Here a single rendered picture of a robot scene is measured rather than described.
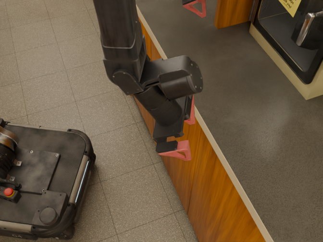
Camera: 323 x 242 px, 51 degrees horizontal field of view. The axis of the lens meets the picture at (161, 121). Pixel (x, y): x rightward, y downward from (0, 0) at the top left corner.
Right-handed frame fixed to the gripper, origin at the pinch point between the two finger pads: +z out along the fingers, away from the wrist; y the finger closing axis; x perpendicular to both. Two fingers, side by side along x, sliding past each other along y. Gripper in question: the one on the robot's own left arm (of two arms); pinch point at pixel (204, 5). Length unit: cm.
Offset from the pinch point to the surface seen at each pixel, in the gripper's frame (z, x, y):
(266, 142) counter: 19.1, -12.0, -40.9
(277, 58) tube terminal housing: 19.0, -16.6, -11.5
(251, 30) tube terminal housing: 16.0, -9.8, 1.6
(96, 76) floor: 58, 110, 62
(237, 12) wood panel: 10.5, -7.0, 6.0
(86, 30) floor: 48, 127, 109
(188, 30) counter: 7.3, 8.9, 0.8
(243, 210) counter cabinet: 30, -2, -54
